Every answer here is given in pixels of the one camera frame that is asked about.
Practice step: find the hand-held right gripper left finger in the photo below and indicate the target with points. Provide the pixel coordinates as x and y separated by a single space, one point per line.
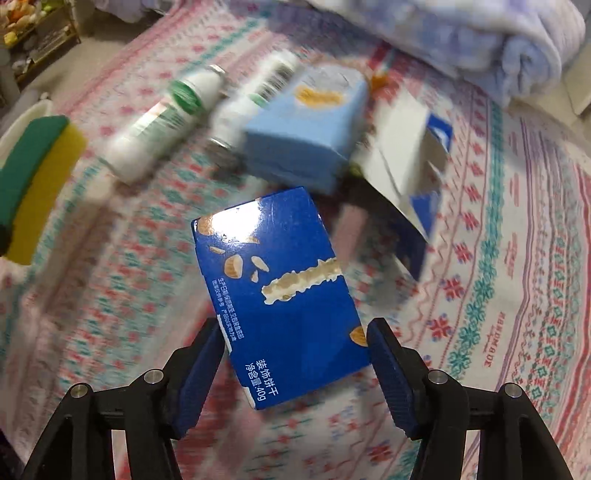
196 387

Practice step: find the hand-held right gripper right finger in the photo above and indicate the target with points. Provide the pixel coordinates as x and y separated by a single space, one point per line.
392 369

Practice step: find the dark blue biscuit box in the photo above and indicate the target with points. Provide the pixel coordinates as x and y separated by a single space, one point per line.
277 286

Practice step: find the patterned bed sheet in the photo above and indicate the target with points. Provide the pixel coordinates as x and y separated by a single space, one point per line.
508 254

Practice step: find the white and blue open box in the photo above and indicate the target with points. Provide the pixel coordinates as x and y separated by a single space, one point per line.
406 157

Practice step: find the light blue carton box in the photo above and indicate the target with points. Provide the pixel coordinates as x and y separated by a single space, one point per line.
300 134

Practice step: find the green and yellow sponge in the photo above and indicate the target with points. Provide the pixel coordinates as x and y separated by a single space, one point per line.
34 184

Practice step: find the white bottle with green label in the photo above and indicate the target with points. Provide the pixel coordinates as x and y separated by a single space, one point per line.
157 122

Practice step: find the white bottle with barcode label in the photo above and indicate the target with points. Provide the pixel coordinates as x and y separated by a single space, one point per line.
249 104

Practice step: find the white basin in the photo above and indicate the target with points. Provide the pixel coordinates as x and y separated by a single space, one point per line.
23 124

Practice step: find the light blue fleece blanket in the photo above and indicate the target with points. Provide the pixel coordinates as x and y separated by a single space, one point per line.
461 41

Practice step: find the wooden crate with toys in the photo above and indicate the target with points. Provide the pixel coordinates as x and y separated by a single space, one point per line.
34 27

